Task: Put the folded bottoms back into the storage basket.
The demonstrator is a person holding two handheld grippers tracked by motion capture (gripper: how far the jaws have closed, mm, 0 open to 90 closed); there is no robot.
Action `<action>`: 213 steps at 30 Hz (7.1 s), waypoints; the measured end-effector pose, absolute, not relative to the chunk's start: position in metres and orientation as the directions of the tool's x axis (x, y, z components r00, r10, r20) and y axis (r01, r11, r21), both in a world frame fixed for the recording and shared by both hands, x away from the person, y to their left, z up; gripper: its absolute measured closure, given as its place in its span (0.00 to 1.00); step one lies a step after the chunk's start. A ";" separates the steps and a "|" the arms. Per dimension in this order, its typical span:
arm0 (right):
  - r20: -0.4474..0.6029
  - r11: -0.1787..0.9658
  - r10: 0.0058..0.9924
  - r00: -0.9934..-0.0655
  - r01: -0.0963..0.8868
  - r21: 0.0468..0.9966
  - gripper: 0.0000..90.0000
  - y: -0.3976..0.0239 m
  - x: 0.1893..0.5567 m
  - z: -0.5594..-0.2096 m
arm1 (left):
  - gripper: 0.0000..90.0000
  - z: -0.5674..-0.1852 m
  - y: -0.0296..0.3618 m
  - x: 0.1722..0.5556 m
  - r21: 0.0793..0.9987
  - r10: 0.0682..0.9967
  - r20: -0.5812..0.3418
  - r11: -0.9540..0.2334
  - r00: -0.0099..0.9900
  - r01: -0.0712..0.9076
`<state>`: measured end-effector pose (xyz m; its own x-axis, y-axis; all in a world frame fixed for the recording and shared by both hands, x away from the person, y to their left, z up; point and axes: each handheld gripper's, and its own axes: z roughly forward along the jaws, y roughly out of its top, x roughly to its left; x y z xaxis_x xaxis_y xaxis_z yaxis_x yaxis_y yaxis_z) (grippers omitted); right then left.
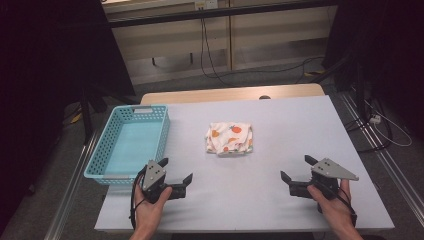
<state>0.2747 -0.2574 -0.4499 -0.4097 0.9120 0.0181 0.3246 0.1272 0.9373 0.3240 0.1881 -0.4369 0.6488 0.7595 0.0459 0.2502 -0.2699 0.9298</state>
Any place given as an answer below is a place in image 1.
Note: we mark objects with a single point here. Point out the black tripod stand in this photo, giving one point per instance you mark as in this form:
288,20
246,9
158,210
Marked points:
87,113

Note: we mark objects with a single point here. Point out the person's left hand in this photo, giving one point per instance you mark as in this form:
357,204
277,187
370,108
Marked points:
148,213

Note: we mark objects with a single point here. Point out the white wall outlet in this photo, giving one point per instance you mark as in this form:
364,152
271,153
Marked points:
206,4

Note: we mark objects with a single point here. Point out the aluminium floor rail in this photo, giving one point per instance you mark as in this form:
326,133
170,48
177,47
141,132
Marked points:
383,156
71,186

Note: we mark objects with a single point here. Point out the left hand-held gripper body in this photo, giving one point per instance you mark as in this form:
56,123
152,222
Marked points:
152,174

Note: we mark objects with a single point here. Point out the white fruit-print cloth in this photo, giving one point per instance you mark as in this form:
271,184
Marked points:
229,138

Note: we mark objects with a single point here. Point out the person's right hand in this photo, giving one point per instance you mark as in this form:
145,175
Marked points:
336,211

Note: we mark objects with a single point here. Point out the light wooden table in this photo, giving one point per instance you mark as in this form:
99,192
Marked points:
230,93

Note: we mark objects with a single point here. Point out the black curtain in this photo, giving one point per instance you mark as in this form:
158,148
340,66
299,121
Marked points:
383,50
40,83

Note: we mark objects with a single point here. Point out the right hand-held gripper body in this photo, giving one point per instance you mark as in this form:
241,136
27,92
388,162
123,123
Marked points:
328,170

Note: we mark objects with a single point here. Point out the light blue perforated plastic basket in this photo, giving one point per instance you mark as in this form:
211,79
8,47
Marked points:
131,143

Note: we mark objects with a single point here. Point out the white power strip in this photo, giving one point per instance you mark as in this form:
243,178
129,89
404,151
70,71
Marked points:
375,119

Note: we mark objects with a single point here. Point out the beige wooden cabinet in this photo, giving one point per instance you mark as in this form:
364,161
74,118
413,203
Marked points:
266,36

